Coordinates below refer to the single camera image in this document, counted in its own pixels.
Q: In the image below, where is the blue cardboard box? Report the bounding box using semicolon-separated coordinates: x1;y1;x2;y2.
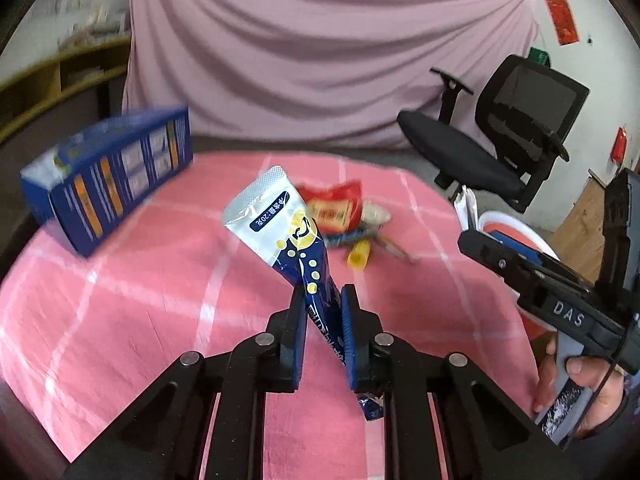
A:
20;106;194;258

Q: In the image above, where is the beige snack packet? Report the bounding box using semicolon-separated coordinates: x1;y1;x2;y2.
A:
359;200;393;227

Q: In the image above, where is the person's right hand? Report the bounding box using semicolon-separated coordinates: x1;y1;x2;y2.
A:
531;332;628;436

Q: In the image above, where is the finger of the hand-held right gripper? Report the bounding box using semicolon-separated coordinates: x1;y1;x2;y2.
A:
492;231;598;293
457;229;556;303

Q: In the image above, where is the pile of papers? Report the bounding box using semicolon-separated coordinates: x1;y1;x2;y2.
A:
59;4;132;47

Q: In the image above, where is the black office chair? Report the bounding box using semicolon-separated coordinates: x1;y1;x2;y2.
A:
396;55;591;213

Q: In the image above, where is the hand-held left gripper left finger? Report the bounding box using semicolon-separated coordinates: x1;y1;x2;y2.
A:
62;285;308;480

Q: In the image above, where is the red wall hanging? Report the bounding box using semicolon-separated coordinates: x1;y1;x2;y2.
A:
612;127;630;163

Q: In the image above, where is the white red plastic bucket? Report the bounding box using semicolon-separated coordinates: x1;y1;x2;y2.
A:
470;209;566;346

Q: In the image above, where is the pink hanging sheet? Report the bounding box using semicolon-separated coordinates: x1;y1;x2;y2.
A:
122;0;541;150

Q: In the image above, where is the wooden shelf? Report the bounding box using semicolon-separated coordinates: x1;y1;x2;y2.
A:
0;35;132;147

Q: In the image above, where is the yellow plastic tube piece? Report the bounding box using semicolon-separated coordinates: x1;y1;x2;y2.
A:
347;240;375;268

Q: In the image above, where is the person's right forearm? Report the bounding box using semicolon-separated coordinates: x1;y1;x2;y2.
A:
550;390;640;480

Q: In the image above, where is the blue candy wrapper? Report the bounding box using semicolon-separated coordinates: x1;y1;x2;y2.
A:
322;227;382;250

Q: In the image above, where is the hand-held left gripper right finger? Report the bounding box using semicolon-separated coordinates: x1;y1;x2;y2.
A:
341;284;583;480

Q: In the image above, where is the red wall paper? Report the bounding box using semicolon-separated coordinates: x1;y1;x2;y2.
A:
546;0;580;46

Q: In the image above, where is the blue white ice cream wrapper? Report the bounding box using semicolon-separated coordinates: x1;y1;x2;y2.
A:
221;165;386;421

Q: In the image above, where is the red snack packet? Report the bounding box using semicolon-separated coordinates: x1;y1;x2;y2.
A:
295;182;363;235

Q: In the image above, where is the white paper wrapper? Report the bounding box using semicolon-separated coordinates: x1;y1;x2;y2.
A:
454;185;482;233

